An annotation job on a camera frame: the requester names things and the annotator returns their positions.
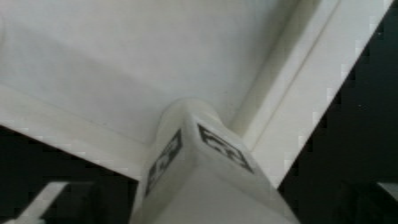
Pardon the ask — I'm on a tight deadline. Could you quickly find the white table leg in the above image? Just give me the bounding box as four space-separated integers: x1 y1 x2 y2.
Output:
130 99 299 224

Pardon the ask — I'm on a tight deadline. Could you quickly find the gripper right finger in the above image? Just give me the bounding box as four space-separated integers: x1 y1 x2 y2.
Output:
377 182 398 224

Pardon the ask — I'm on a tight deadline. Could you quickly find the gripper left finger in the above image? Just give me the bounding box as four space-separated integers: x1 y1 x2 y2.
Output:
11 181 95 224

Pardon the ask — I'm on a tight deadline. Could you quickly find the white square tabletop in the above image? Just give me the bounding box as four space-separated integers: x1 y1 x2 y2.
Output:
0 0 395 182

